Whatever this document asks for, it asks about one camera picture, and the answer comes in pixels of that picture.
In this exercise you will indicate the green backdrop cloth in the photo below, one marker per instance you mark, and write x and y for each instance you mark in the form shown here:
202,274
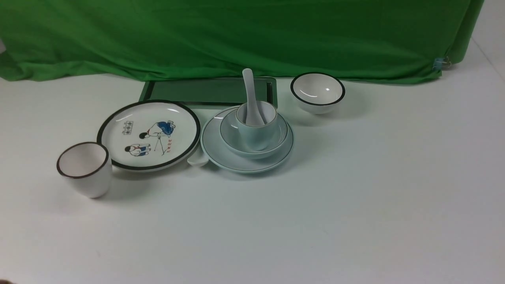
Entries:
380,41

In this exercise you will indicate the blue binder clip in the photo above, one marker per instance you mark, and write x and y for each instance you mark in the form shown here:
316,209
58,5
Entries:
441,63

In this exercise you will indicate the pale blue plate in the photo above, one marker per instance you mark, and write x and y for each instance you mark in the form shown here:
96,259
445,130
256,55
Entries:
215,149

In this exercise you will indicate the white cup dark rim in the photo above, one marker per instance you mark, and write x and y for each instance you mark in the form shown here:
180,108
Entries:
87,166

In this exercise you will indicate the white plate with cartoon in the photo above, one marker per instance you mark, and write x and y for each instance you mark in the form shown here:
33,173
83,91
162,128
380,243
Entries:
150,136

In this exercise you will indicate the green rectangular tray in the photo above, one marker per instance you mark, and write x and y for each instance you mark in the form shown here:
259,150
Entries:
223,92

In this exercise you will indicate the white ceramic spoon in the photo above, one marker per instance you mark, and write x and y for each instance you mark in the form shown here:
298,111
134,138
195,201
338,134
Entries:
251,102
198,159

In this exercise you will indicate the small black-rimmed white bowl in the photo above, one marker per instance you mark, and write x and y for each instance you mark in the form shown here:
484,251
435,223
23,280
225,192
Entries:
317,93

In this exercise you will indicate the pale blue cup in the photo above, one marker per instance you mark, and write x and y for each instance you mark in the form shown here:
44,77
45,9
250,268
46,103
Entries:
256,137

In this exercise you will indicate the pale blue bowl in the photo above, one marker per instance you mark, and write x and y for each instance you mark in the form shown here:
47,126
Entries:
232,139

